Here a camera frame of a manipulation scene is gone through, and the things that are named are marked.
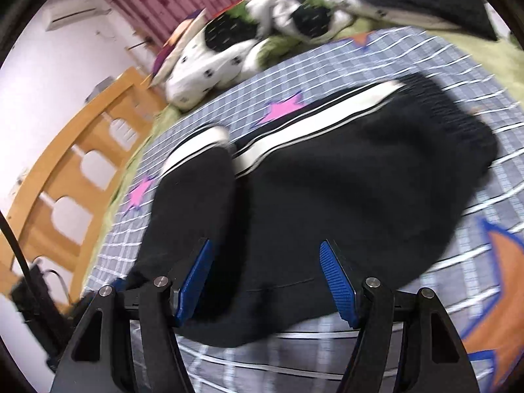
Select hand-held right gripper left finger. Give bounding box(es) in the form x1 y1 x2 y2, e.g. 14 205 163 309
49 237 214 393

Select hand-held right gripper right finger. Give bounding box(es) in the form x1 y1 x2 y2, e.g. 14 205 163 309
319 239 481 393

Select black pants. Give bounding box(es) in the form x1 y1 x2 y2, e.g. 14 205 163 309
123 71 498 348

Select grey checked star blanket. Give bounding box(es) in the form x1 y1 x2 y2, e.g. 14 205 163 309
80 27 524 393

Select white strawberry print quilt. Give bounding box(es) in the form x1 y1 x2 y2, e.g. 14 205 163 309
166 0 410 109

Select grey box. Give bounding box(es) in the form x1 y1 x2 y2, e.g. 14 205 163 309
86 78 113 101

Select purple printed cushion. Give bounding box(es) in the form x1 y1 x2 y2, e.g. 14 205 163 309
151 8 207 86

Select white air conditioner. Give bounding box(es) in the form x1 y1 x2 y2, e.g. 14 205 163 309
45 0 111 31

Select wooden bed frame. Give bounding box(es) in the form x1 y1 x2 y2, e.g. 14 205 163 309
0 0 357 316

